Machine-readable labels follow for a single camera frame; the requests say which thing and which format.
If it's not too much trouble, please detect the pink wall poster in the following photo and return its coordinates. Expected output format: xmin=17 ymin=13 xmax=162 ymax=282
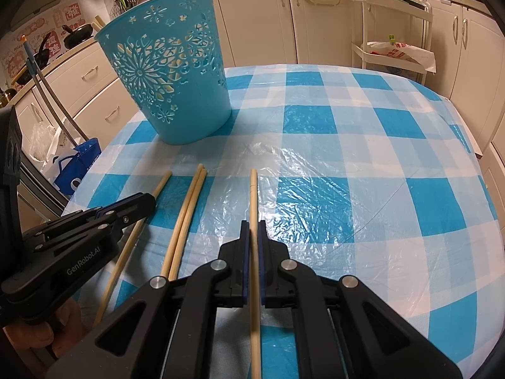
xmin=0 ymin=4 xmax=95 ymax=83

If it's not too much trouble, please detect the white utility cart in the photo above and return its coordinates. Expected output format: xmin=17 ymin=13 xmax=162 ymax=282
xmin=349 ymin=0 xmax=437 ymax=85

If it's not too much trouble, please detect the pair of wooden chopsticks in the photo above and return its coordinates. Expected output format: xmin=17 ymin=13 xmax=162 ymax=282
xmin=161 ymin=164 xmax=204 ymax=278

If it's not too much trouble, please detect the blue perforated plastic basket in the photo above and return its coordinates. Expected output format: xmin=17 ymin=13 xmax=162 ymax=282
xmin=95 ymin=0 xmax=233 ymax=145

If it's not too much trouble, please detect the blue plastic bag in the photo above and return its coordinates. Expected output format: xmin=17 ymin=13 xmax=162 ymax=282
xmin=53 ymin=138 xmax=102 ymax=196

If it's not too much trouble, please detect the blue checkered plastic tablecloth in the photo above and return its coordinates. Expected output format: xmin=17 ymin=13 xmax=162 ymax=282
xmin=63 ymin=63 xmax=500 ymax=379

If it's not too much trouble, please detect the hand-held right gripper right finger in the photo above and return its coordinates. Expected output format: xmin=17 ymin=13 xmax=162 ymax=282
xmin=258 ymin=220 xmax=462 ymax=379

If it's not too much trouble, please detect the blue yellow mop pole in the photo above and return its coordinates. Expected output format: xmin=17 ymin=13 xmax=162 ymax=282
xmin=21 ymin=35 xmax=40 ymax=72

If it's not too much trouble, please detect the clear plastic bag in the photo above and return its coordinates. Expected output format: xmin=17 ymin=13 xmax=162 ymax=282
xmin=29 ymin=122 xmax=75 ymax=166

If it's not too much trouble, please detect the black cooking pot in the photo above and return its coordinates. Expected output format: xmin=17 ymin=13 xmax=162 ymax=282
xmin=61 ymin=24 xmax=96 ymax=50

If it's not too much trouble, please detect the person's left hand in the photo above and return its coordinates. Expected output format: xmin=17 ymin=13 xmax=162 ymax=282
xmin=3 ymin=299 xmax=84 ymax=361

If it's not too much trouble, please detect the black wok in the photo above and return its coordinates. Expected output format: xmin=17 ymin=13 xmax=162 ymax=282
xmin=12 ymin=33 xmax=54 ymax=85

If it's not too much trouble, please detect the red white plastic bag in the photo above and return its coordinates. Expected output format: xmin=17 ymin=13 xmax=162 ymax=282
xmin=367 ymin=40 xmax=437 ymax=74

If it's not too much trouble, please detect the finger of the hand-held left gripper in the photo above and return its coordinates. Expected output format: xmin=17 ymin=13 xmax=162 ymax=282
xmin=23 ymin=212 xmax=135 ymax=262
xmin=59 ymin=193 xmax=157 ymax=226

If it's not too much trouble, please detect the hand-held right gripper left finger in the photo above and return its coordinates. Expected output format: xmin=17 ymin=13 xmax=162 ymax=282
xmin=45 ymin=220 xmax=251 ymax=379

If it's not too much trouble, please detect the grey metal frame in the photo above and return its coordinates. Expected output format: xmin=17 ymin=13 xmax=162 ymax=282
xmin=16 ymin=154 xmax=69 ymax=222

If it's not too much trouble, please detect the grey metal pole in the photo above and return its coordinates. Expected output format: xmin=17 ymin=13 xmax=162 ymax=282
xmin=32 ymin=69 xmax=77 ymax=145
xmin=39 ymin=71 xmax=89 ymax=141

